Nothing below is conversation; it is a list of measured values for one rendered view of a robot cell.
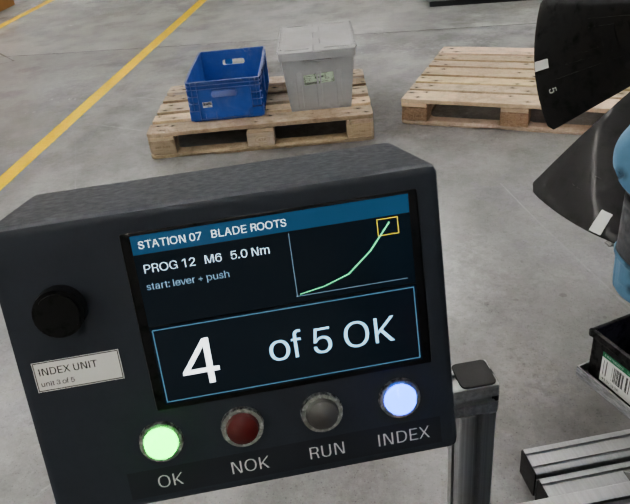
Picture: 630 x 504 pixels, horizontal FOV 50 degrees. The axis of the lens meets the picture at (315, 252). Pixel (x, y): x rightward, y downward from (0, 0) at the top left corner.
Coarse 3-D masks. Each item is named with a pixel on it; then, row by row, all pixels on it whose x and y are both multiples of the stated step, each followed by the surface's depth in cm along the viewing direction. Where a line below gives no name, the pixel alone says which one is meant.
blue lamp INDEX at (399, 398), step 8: (392, 384) 43; (400, 384) 43; (408, 384) 43; (384, 392) 43; (392, 392) 42; (400, 392) 42; (408, 392) 42; (416, 392) 43; (384, 400) 43; (392, 400) 42; (400, 400) 42; (408, 400) 42; (416, 400) 43; (384, 408) 43; (392, 408) 42; (400, 408) 42; (408, 408) 43; (416, 408) 43; (392, 416) 43; (400, 416) 43
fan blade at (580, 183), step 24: (624, 96) 93; (600, 120) 94; (624, 120) 92; (576, 144) 96; (600, 144) 94; (552, 168) 97; (576, 168) 95; (600, 168) 93; (552, 192) 96; (576, 192) 94; (600, 192) 92; (624, 192) 91; (576, 216) 94
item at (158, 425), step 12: (144, 432) 41; (156, 432) 41; (168, 432) 41; (180, 432) 42; (144, 444) 41; (156, 444) 41; (168, 444) 41; (180, 444) 42; (156, 456) 41; (168, 456) 42
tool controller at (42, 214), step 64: (64, 192) 46; (128, 192) 43; (192, 192) 40; (256, 192) 39; (320, 192) 39; (384, 192) 39; (0, 256) 38; (64, 256) 38; (128, 256) 38; (192, 256) 39; (256, 256) 39; (320, 256) 40; (384, 256) 40; (64, 320) 38; (128, 320) 40; (192, 320) 40; (256, 320) 40; (320, 320) 41; (384, 320) 42; (64, 384) 40; (128, 384) 41; (256, 384) 42; (320, 384) 42; (384, 384) 43; (448, 384) 44; (64, 448) 41; (128, 448) 42; (192, 448) 42; (256, 448) 43; (320, 448) 43; (384, 448) 44
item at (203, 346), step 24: (168, 336) 40; (192, 336) 40; (216, 336) 40; (168, 360) 40; (192, 360) 41; (216, 360) 41; (240, 360) 41; (168, 384) 41; (192, 384) 41; (216, 384) 41; (240, 384) 41
